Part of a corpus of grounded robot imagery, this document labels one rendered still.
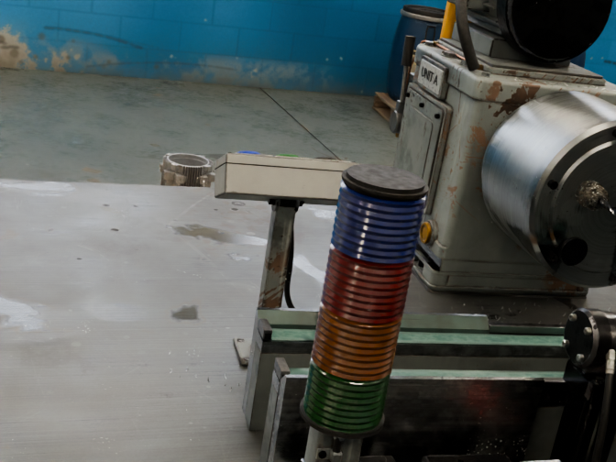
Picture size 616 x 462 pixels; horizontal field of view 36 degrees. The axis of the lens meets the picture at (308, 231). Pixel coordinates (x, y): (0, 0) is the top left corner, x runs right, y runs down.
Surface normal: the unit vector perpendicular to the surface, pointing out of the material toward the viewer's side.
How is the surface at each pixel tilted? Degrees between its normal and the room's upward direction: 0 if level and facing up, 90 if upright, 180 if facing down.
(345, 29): 90
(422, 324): 45
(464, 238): 90
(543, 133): 51
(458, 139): 90
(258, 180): 65
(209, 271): 0
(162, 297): 0
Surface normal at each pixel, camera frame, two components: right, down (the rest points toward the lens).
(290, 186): 0.28, -0.05
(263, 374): 0.24, 0.37
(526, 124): -0.65, -0.63
